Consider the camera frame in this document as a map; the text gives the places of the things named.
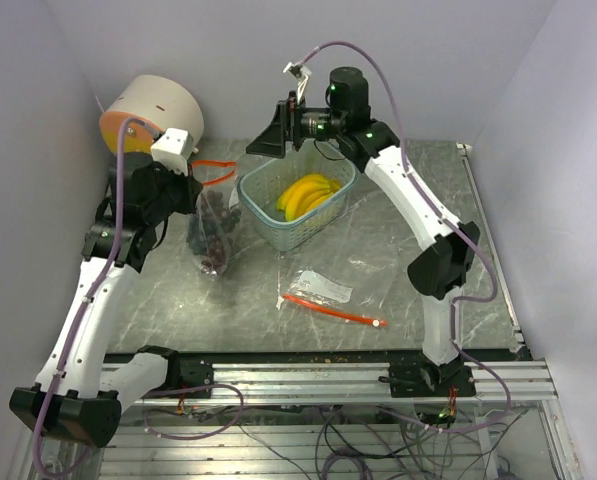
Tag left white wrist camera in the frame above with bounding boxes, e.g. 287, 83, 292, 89
150, 128, 195, 176

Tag dark blue grape bunch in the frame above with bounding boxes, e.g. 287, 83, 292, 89
187, 215, 213, 255

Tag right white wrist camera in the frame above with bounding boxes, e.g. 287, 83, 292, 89
283, 62, 311, 103

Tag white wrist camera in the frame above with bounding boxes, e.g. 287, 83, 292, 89
150, 128, 195, 176
283, 62, 311, 103

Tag clear zip bag orange zipper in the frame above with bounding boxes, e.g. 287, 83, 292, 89
187, 159, 242, 276

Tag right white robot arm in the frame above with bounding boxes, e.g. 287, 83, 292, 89
246, 63, 480, 396

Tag red grape bunch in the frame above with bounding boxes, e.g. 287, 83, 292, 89
198, 189, 242, 275

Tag white cylinder orange lid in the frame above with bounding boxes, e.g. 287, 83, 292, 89
99, 75, 205, 154

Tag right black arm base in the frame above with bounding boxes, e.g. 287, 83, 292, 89
378, 358, 476, 398

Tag light blue plastic basket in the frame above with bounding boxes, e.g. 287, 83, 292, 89
237, 142, 358, 251

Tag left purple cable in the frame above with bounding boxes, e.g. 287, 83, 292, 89
30, 117, 162, 476

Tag aluminium frame rail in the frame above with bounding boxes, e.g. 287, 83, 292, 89
32, 360, 559, 407

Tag yellow banana bunch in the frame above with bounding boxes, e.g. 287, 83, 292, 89
276, 173, 341, 222

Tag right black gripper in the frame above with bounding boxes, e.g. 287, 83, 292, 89
245, 93, 344, 161

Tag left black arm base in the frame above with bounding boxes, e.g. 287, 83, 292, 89
138, 345, 214, 398

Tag loose wires below table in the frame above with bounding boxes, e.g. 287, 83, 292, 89
142, 384, 529, 480

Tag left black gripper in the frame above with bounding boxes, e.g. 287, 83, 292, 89
143, 157, 202, 225

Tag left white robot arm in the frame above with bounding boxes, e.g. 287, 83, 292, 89
9, 152, 202, 448

